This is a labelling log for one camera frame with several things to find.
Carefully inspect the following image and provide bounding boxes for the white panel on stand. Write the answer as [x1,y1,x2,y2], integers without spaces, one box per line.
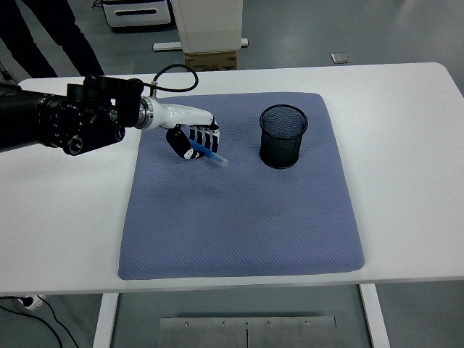
[152,0,249,54]

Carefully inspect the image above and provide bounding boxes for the grey metal plate with screws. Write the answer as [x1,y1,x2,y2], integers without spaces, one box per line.
[158,315,338,348]

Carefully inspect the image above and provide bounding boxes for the brown cardboard box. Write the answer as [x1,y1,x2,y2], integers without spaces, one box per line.
[184,49,239,73]

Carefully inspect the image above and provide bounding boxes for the white table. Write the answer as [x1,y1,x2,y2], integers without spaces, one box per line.
[0,62,464,348]

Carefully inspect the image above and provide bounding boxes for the blue marker with clear cap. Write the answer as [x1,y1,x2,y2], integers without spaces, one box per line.
[188,140,230,167]

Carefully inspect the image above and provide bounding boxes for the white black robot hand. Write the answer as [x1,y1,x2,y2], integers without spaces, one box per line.
[152,98,221,161]

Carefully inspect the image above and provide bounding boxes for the person in plain dark trousers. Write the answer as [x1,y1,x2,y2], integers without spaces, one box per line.
[0,0,106,79]

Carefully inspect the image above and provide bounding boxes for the white black appliance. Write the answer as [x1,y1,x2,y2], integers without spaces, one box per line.
[99,0,173,29]

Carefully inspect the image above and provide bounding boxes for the black mesh pen holder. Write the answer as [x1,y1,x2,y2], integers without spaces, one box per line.
[259,104,309,170]

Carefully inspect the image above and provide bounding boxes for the blue-grey textured mat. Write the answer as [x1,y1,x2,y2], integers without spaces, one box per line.
[117,91,365,281]

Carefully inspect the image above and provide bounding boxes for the black floor cable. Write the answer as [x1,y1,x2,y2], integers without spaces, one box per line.
[0,294,81,348]

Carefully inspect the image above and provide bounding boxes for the white power strip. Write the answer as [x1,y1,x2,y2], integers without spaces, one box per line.
[17,294,47,312]

